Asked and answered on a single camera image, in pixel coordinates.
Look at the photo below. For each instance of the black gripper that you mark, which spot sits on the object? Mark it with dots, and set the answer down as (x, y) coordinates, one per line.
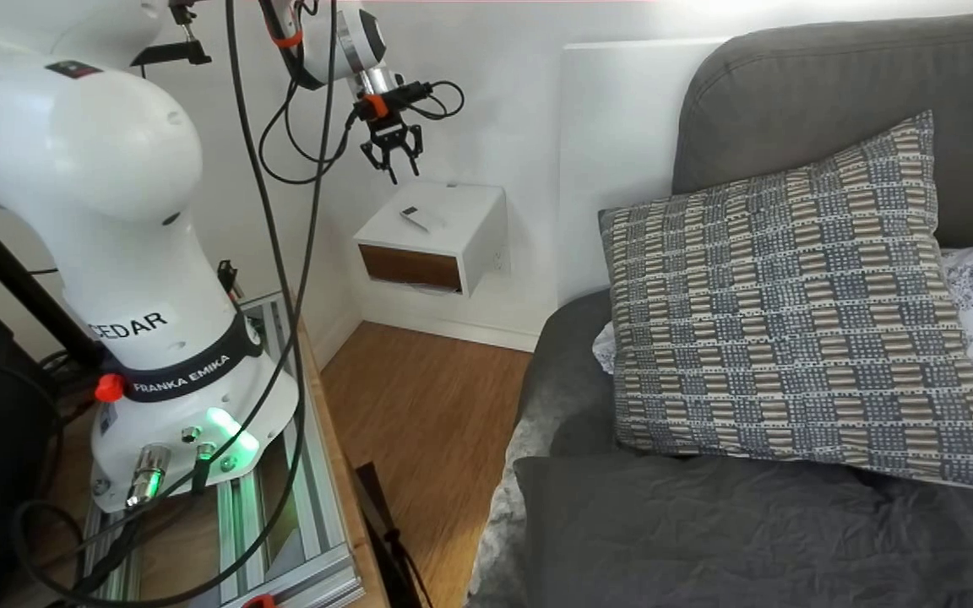
(386, 133)

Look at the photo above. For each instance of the white remote control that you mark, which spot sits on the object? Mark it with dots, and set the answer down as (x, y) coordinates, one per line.
(408, 213)

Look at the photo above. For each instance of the aluminium profile robot base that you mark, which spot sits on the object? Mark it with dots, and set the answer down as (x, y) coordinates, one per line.
(277, 524)

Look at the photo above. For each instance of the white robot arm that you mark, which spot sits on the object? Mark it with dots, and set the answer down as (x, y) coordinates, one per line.
(101, 162)

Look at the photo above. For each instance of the grey upholstered headboard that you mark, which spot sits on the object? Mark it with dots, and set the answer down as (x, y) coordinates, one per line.
(792, 95)

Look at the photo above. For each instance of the dark grey duvet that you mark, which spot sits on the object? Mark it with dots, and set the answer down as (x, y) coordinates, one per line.
(582, 522)

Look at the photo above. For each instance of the black stand by bed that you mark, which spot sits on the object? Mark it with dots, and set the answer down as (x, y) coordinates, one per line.
(396, 566)

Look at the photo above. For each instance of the patterned grey beige pillow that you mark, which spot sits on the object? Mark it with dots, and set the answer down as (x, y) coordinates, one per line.
(795, 314)

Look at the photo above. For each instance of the white wall-mounted nightstand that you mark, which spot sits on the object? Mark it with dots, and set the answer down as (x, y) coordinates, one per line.
(466, 231)

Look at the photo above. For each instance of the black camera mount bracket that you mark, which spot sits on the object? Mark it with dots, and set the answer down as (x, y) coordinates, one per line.
(184, 50)

